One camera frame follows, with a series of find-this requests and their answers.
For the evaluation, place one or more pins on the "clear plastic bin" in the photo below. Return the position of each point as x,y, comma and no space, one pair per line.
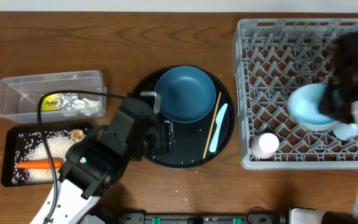
19,96

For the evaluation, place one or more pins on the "white plastic knife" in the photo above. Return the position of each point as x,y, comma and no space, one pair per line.
219,120

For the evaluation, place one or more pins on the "white tissue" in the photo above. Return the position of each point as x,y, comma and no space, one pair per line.
86,106

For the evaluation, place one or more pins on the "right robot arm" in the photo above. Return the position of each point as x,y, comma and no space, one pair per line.
346,71

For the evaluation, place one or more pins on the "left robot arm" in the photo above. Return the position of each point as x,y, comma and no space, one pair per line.
96,163

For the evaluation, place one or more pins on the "light blue cup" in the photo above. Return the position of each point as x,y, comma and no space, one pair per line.
345,132

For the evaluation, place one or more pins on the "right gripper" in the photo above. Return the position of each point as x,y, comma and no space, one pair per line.
327,103

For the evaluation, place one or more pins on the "light blue bowl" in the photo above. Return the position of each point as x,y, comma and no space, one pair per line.
303,106

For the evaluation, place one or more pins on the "wooden chopstick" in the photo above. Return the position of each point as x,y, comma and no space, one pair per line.
212,125

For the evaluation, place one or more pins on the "black rectangular tray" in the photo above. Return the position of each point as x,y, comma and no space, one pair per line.
24,143

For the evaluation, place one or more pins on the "dark blue plate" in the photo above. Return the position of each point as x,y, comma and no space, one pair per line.
188,94

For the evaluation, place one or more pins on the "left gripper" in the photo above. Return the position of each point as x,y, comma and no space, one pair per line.
167,132

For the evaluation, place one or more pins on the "brown patterned cookie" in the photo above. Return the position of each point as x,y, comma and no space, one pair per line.
77,135

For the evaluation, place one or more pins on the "grey plastic dishwasher rack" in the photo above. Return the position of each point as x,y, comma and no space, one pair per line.
271,59

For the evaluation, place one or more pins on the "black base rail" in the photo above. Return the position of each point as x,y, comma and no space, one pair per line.
254,216

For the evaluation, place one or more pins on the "round black serving tray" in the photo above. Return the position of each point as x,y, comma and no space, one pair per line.
190,138

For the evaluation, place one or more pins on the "pink cup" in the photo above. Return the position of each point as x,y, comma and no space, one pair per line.
265,145

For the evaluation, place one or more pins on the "orange carrot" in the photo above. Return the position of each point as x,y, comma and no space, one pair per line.
40,164

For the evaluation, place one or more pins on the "yellow foil snack wrapper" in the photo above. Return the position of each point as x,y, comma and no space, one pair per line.
59,101

